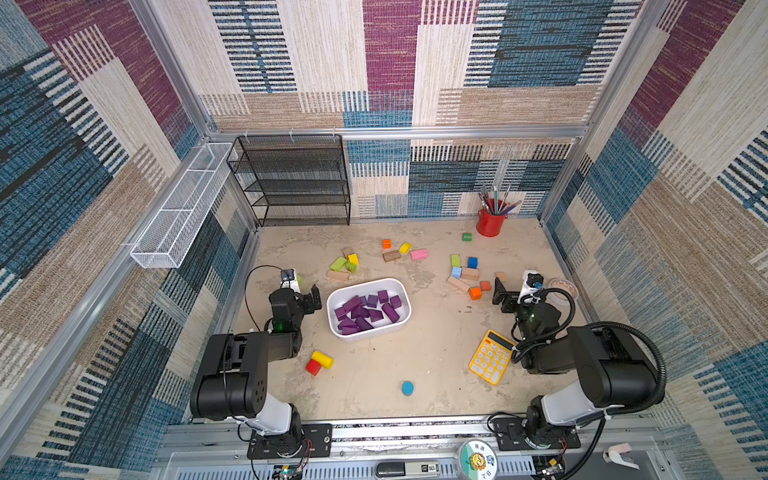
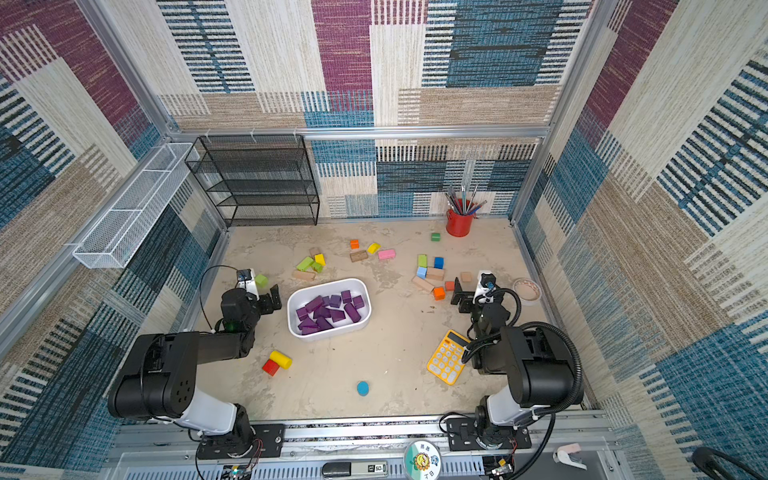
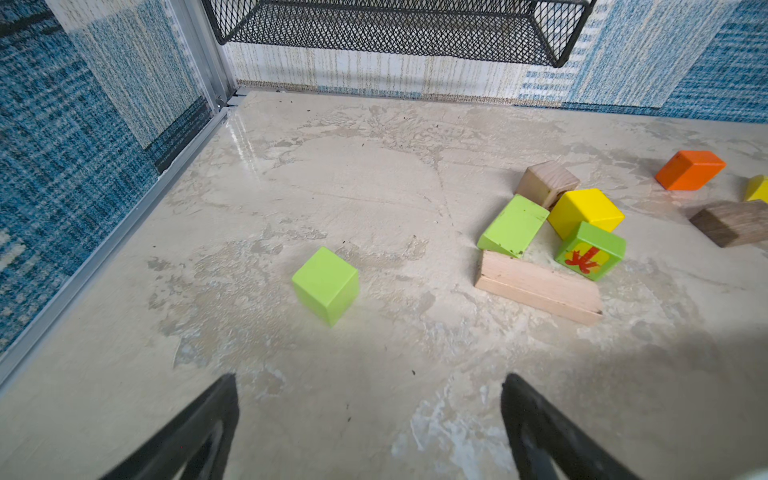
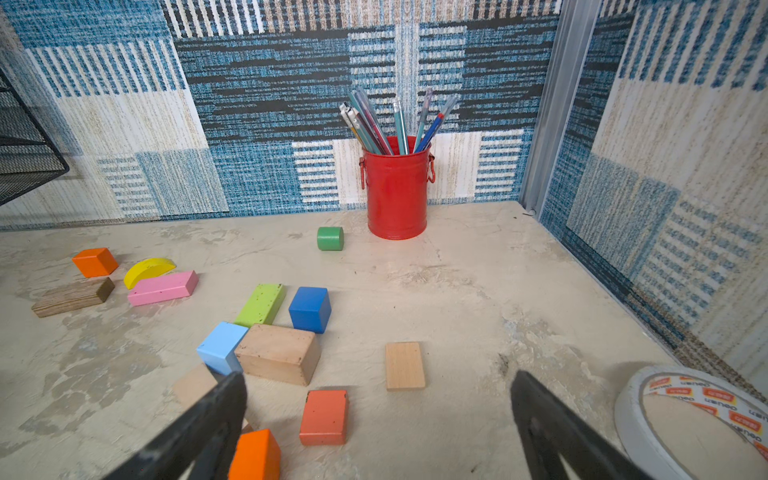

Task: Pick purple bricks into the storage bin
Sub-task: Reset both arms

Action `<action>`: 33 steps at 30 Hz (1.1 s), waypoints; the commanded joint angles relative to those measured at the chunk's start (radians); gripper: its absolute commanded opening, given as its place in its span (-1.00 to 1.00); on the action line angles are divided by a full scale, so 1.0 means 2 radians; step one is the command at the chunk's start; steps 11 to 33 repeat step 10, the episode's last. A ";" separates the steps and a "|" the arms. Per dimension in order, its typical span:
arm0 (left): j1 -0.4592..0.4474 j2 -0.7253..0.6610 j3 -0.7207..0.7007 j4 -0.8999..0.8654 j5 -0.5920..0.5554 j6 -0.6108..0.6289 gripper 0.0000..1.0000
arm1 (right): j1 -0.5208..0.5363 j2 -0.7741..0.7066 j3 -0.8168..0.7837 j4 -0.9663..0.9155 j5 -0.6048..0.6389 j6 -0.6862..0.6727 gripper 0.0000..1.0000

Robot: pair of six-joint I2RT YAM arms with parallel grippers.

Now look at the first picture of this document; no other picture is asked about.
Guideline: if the long purple brick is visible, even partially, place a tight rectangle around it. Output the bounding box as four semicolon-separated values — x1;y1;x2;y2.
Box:
338;319;360;336

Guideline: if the small purple cube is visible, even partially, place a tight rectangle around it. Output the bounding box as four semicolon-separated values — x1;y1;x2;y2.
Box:
368;309;384;322

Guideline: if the white plastic storage bin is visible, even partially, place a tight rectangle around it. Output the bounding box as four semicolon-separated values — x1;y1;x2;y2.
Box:
326;278;413;342

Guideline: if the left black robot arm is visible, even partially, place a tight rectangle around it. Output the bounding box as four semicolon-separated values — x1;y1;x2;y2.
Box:
190;286;322;442

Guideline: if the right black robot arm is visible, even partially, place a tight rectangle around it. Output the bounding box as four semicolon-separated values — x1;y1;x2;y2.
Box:
487;271;668;451

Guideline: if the long natural wood brick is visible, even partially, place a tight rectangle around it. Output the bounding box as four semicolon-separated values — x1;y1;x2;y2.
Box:
326;270;350;281

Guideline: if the lime green brick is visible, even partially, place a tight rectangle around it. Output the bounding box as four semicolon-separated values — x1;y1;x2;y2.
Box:
330;256;348;272

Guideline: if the roll of tape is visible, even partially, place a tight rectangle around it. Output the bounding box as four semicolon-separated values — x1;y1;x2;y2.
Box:
548;278;579;300

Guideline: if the yellow cylinder block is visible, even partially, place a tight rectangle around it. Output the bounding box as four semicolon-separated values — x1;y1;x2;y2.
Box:
311;351;334;369

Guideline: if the red cube block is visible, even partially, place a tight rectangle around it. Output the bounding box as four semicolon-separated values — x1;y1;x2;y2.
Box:
305;359;323;376

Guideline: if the yellow calculator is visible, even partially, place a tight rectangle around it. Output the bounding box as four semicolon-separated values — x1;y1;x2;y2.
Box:
468;329;515;385

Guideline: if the red pen cup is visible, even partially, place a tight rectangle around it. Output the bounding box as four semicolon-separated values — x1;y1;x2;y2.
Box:
476;209;507;238

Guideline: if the brown wooden brick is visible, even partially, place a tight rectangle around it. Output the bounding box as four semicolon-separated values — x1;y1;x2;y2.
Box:
382;250;402;263

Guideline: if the pink brick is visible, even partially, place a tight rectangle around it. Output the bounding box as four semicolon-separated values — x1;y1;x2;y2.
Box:
410;249;429;261

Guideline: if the blue round block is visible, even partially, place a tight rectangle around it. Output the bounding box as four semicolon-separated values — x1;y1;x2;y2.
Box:
401;381;415;396

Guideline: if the round green sticker badge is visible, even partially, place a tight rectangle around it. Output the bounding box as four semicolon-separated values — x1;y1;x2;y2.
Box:
455;439;498;480

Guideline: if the black wire shelf rack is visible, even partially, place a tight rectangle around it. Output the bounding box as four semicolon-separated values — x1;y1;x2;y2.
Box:
228;135;351;227

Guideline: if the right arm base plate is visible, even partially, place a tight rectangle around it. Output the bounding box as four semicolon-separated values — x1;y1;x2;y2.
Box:
488;416;582;452

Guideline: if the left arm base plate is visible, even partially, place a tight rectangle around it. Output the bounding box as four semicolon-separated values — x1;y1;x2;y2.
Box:
247;423;333;460

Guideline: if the white mesh wall basket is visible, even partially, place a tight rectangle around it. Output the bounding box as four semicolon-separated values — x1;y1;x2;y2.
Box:
131;143;232;269

